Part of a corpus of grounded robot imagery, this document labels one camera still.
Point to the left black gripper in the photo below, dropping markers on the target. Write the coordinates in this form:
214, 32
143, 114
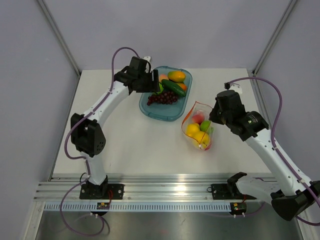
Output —
153, 86

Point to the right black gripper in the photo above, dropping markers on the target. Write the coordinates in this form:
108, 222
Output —
214, 116

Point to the green cucumber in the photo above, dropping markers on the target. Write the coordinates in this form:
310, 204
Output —
174, 87

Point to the green guava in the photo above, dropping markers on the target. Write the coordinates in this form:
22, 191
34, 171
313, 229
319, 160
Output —
206, 127

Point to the clear zip top bag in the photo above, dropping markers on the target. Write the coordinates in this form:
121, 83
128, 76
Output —
197, 107

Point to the yellow lemon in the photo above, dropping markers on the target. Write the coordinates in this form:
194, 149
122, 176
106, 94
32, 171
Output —
192, 128
201, 140

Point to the yellow lemon front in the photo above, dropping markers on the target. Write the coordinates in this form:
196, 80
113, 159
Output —
201, 140

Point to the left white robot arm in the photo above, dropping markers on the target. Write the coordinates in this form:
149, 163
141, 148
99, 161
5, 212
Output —
86, 132

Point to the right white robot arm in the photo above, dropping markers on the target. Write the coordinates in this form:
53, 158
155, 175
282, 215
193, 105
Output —
293, 191

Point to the pale peach top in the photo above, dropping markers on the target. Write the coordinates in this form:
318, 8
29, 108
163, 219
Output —
162, 77

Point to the green lime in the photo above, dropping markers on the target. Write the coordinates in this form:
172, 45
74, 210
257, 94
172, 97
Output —
160, 88

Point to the dark grapes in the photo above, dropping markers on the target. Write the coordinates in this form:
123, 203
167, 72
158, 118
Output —
163, 98

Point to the orange yellow mango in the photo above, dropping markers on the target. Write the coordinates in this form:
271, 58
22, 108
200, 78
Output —
176, 76

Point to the orange fruit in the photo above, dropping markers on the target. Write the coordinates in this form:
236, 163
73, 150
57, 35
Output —
183, 86

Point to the teal plastic fruit basket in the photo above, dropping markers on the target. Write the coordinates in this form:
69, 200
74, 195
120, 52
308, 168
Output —
166, 112

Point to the right control board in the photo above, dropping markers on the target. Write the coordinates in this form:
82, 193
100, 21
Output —
238, 209

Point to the control board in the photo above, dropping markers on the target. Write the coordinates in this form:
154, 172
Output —
238, 209
103, 206

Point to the left control board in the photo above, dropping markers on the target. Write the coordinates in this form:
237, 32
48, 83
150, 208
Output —
103, 206

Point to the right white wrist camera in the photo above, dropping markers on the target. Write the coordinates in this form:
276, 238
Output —
233, 86

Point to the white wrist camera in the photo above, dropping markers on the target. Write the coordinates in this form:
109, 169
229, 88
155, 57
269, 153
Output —
147, 58
233, 86

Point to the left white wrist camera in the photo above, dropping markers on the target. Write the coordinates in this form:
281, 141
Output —
147, 58

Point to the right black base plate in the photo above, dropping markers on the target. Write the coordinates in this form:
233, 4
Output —
221, 191

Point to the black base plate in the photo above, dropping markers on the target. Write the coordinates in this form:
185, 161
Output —
221, 191
113, 191

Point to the right aluminium frame post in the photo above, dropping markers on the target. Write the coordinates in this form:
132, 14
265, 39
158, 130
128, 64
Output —
292, 4

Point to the aluminium frame post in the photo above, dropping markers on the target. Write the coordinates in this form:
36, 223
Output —
292, 4
59, 37

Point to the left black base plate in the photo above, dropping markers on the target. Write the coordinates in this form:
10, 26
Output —
113, 191

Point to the left aluminium frame post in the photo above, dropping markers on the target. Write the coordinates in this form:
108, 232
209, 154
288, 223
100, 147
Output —
59, 37

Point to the aluminium mounting rail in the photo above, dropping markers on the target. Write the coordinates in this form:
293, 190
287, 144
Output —
140, 187

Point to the white slotted cable duct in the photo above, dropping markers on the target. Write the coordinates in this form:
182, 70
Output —
212, 207

